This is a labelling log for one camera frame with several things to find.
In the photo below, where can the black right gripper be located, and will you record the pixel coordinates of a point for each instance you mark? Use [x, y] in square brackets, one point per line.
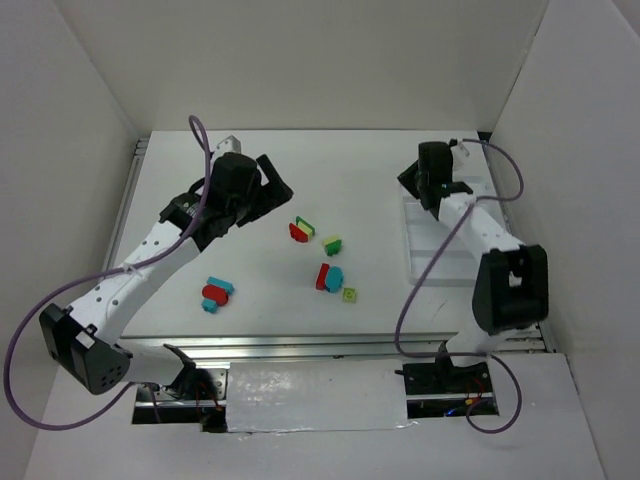
[411, 178]

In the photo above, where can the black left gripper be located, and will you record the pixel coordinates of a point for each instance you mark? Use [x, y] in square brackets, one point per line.
[263, 190]

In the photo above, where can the red half-round lego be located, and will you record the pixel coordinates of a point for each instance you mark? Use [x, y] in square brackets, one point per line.
[296, 234]

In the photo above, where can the dark green curved lego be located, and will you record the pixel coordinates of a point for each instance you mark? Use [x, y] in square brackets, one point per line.
[333, 247]

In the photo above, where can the red rectangular lego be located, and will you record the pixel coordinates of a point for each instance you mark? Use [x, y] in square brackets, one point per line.
[320, 283]

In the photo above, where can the blue oval lego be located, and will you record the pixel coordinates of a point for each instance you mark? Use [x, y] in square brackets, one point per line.
[334, 279]

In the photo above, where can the lime square lego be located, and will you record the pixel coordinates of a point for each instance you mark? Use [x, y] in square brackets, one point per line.
[349, 295]

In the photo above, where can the lime curved lego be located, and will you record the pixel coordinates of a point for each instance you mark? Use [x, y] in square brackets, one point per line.
[331, 239]

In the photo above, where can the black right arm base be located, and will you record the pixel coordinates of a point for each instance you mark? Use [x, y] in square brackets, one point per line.
[441, 376]

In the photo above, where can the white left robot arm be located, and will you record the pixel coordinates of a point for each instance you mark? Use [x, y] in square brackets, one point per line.
[84, 336]

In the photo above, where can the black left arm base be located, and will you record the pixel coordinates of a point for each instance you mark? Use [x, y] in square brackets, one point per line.
[192, 383]

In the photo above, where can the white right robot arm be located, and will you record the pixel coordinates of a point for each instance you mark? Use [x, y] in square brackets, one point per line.
[511, 289]

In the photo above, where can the blue top lego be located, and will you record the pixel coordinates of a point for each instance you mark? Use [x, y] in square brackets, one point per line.
[226, 286]

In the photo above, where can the red round lego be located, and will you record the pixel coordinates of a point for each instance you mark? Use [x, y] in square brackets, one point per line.
[216, 294]

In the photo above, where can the blue bottom lego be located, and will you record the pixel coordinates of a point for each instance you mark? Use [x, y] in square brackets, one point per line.
[209, 306]

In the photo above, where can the silver tape sheet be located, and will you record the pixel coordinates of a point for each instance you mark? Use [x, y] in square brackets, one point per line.
[316, 396]

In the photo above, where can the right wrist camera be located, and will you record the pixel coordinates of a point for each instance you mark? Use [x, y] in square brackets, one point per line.
[458, 148]

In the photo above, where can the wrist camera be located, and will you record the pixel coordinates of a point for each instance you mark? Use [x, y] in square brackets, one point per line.
[458, 148]
[230, 144]

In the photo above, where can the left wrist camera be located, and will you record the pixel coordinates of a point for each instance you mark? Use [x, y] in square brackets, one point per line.
[230, 144]

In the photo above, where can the aluminium table rail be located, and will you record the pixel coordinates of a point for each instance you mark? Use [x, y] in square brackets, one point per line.
[312, 347]

